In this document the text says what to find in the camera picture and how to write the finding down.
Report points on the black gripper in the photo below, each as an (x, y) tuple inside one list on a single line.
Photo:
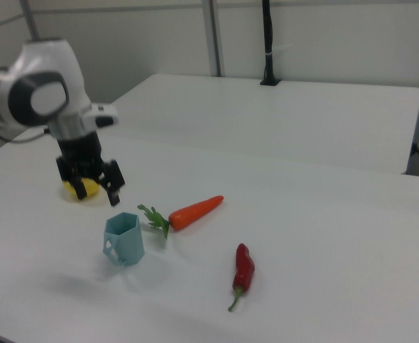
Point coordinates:
[(80, 151)]

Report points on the light blue hexagonal mug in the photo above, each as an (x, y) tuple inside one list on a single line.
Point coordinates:
[(128, 246)]

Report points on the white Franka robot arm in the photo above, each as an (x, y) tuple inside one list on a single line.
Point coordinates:
[(48, 71)]

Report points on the yellow striped toy melon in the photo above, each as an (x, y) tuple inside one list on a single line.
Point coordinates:
[(92, 187)]

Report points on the orange toy carrot with leaves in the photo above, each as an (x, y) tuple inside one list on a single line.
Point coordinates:
[(195, 212)]

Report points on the red toy chili pepper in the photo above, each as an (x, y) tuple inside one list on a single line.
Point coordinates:
[(245, 268)]

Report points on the grey partition post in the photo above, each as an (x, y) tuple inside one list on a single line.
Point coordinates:
[(30, 21), (214, 35)]

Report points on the black camera pole with clamp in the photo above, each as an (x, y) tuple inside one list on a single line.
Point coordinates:
[(269, 35)]

